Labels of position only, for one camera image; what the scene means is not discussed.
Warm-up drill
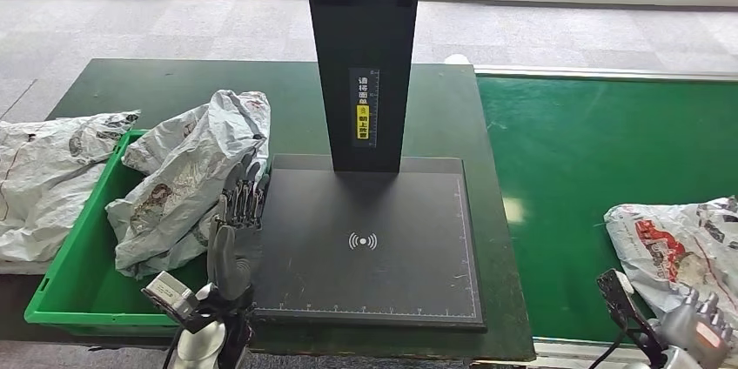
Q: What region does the green conveyor belt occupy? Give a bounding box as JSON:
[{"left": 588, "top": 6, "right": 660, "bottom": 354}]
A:
[{"left": 477, "top": 75, "right": 738, "bottom": 347}]

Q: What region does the white parcel bag red logo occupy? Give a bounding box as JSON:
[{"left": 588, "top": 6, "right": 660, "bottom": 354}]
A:
[{"left": 604, "top": 196, "right": 738, "bottom": 333}]

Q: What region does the white parcel bag red print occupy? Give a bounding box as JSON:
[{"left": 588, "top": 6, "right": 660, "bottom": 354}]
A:
[{"left": 122, "top": 89, "right": 272, "bottom": 183}]

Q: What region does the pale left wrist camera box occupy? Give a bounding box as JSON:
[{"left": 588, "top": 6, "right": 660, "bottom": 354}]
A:
[{"left": 141, "top": 272, "right": 200, "bottom": 325}]

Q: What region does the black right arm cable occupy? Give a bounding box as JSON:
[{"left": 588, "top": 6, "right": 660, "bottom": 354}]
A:
[{"left": 587, "top": 328, "right": 631, "bottom": 369}]

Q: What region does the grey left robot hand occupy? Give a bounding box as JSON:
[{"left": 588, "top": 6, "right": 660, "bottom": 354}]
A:
[{"left": 206, "top": 161, "right": 271, "bottom": 301}]

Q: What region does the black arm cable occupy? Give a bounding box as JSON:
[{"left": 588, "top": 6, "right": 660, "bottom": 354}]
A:
[
  {"left": 587, "top": 328, "right": 631, "bottom": 369},
  {"left": 161, "top": 325, "right": 189, "bottom": 369}
]

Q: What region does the grey parcel bag brown print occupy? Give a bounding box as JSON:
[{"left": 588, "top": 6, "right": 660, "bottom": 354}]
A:
[{"left": 105, "top": 138, "right": 255, "bottom": 280}]

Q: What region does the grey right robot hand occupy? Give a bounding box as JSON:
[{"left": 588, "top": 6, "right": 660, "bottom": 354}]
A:
[{"left": 660, "top": 288, "right": 736, "bottom": 369}]

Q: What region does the black inbound scanner machine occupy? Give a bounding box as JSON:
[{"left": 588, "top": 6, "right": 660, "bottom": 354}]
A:
[{"left": 251, "top": 0, "right": 486, "bottom": 333}]

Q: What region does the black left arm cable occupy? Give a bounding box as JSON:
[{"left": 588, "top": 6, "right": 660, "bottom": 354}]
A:
[{"left": 161, "top": 325, "right": 189, "bottom": 369}]

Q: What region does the white crumpled parcel bag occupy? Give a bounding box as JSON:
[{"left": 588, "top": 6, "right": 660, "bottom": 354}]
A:
[{"left": 0, "top": 111, "right": 141, "bottom": 264}]

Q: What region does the dark green table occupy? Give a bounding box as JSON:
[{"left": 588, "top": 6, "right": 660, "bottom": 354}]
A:
[{"left": 0, "top": 58, "right": 536, "bottom": 363}]

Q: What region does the green plastic crate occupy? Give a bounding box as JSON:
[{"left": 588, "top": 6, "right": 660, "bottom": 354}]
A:
[{"left": 23, "top": 128, "right": 272, "bottom": 336}]

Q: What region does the black and yellow label sticker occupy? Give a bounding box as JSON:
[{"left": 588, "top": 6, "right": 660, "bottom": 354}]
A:
[{"left": 348, "top": 67, "right": 380, "bottom": 149}]

